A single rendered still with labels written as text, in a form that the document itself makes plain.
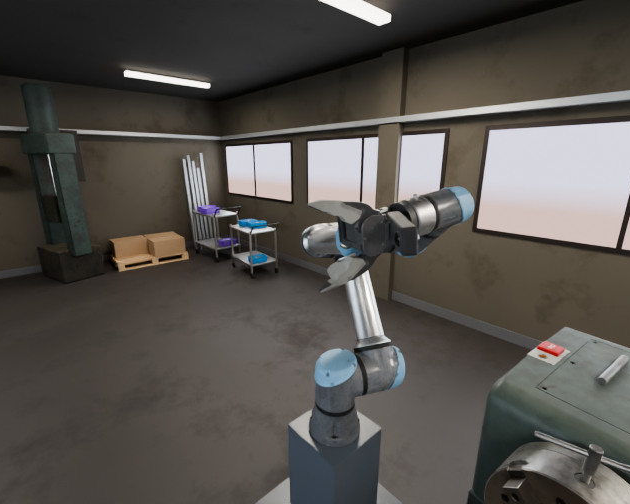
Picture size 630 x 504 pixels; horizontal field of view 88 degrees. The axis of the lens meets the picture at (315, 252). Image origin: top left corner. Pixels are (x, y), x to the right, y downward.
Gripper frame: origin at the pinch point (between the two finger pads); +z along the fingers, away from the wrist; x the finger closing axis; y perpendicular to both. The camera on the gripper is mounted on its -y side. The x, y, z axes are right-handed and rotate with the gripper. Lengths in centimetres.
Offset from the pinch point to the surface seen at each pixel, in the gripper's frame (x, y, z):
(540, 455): -58, -17, -42
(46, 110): 82, 596, 125
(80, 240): -107, 564, 140
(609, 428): -57, -21, -60
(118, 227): -124, 684, 97
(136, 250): -164, 636, 77
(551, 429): -59, -14, -52
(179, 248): -174, 612, 4
